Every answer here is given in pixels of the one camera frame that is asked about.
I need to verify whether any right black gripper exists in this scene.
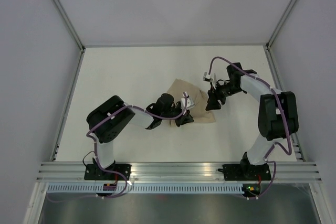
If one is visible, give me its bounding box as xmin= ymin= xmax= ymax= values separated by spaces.
xmin=205 ymin=81 xmax=243 ymax=111

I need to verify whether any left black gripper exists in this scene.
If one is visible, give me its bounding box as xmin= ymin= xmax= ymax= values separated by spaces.
xmin=161 ymin=104 xmax=194 ymax=128

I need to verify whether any beige cloth napkin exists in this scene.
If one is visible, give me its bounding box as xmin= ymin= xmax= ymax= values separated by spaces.
xmin=166 ymin=79 xmax=216 ymax=123

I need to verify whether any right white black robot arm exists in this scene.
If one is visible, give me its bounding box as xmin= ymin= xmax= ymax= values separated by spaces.
xmin=203 ymin=62 xmax=299 ymax=181

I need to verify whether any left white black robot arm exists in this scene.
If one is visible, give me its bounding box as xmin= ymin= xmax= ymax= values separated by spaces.
xmin=86 ymin=92 xmax=195 ymax=180

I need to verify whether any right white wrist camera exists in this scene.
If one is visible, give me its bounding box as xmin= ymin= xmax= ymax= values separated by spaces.
xmin=203 ymin=72 xmax=217 ymax=89

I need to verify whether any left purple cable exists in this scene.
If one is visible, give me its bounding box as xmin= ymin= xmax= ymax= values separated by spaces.
xmin=47 ymin=92 xmax=188 ymax=204

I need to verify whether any purple cable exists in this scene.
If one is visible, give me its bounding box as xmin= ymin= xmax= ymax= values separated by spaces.
xmin=47 ymin=92 xmax=188 ymax=204
xmin=208 ymin=56 xmax=293 ymax=201

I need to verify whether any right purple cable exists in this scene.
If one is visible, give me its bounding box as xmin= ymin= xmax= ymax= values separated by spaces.
xmin=208 ymin=56 xmax=293 ymax=201

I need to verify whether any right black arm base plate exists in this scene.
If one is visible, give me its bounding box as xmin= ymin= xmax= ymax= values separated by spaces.
xmin=219 ymin=164 xmax=271 ymax=182

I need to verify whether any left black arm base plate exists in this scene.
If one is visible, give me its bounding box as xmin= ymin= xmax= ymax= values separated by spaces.
xmin=84 ymin=163 xmax=131 ymax=180

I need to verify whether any white slotted cable duct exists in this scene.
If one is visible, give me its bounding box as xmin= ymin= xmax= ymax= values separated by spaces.
xmin=47 ymin=183 xmax=243 ymax=194

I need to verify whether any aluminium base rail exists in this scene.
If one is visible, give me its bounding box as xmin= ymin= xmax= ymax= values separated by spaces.
xmin=36 ymin=162 xmax=322 ymax=184

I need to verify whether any right aluminium frame post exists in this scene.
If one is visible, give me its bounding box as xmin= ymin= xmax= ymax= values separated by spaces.
xmin=264 ymin=0 xmax=299 ymax=50

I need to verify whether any aluminium frame post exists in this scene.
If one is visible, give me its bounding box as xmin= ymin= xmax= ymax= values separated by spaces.
xmin=51 ymin=0 xmax=85 ymax=52
xmin=264 ymin=0 xmax=299 ymax=50

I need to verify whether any left aluminium frame post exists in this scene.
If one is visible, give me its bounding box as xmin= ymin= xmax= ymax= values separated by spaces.
xmin=51 ymin=0 xmax=85 ymax=52

